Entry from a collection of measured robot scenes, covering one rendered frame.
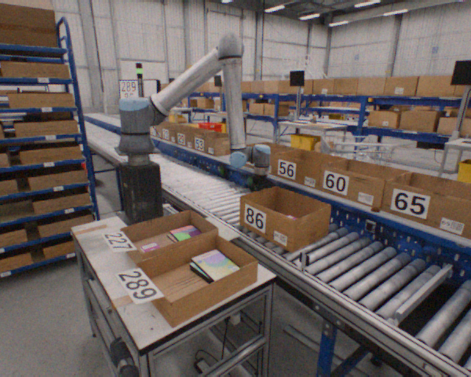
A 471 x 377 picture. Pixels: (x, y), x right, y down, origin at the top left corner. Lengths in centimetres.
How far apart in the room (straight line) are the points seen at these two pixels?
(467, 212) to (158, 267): 129
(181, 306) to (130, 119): 99
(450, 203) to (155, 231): 136
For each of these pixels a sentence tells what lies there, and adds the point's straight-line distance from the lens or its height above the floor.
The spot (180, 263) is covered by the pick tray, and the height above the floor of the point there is 77.
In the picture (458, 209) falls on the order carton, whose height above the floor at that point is 100.
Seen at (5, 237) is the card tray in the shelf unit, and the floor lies 41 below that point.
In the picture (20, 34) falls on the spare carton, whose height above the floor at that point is 182.
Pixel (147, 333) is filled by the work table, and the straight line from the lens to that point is 105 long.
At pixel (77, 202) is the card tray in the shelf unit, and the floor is 58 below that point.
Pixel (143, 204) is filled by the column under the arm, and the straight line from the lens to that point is 170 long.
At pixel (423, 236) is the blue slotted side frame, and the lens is 156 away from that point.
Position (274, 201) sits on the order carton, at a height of 82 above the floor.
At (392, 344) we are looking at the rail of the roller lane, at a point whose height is 71.
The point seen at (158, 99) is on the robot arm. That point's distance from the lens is 175.
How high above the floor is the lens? 147
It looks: 19 degrees down
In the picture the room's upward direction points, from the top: straight up
